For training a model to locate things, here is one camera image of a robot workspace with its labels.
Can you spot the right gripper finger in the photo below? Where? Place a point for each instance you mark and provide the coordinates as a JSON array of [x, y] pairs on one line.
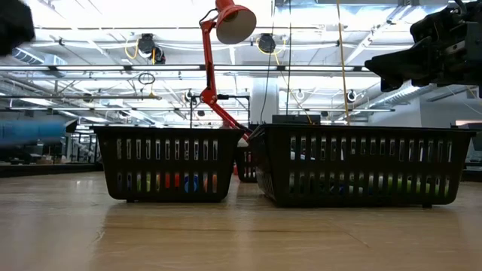
[[406, 58], [410, 81]]

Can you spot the black slotted plastic basket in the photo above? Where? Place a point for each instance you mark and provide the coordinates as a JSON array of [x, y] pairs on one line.
[[357, 165], [251, 165], [169, 165]]

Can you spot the light green thick highlighter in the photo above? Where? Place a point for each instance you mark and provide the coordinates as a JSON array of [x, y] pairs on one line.
[[138, 182]]

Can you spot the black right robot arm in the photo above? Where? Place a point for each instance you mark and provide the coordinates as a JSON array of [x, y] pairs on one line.
[[475, 67]]

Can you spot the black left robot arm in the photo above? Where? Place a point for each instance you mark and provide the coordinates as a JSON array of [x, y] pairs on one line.
[[15, 22]]

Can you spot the small black ceiling reel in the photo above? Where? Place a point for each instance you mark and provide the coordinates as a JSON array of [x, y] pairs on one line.
[[351, 96]]

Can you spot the red desk lamp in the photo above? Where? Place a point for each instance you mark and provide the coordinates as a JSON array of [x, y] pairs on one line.
[[233, 22]]

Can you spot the long ceiling light strip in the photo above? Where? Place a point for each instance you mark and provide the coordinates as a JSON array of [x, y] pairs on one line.
[[169, 67]]

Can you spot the silver ventilation duct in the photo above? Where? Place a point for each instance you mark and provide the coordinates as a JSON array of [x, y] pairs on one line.
[[406, 96]]

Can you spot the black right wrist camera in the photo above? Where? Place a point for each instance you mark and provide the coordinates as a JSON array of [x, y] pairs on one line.
[[461, 37]]

